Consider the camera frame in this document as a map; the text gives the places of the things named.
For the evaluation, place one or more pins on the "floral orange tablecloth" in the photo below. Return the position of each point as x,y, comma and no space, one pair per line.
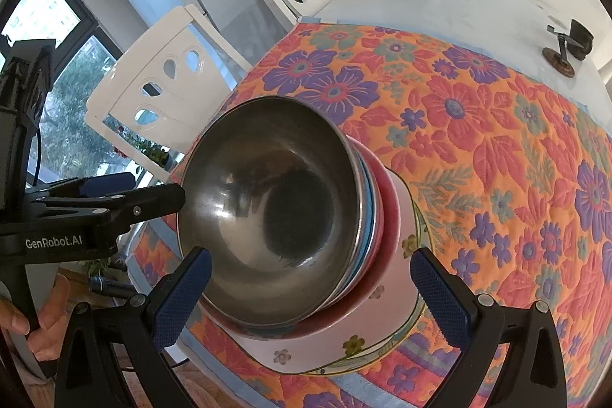
478,126

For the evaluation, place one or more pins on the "red steel bowl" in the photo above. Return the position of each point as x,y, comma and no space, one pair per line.
388,207

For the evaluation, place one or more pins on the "person's left hand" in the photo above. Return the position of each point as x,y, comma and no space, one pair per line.
50,322

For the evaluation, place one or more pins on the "blue steel bowl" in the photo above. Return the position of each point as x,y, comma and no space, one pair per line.
267,207

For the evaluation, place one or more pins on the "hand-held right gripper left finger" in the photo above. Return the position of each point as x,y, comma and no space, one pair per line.
181,303

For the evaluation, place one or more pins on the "pink patterned bowl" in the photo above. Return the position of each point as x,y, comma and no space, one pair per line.
405,197

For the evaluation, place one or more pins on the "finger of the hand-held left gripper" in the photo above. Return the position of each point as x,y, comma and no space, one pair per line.
105,185
143,200

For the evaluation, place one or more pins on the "green potted plant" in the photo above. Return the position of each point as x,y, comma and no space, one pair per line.
150,152
98,267

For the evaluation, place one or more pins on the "black phone stand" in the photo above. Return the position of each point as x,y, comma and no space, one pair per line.
581,36

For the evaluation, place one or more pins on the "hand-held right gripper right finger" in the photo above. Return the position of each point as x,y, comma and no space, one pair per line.
440,298

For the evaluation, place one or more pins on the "white square tree-print plate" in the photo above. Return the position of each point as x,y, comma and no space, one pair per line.
325,355

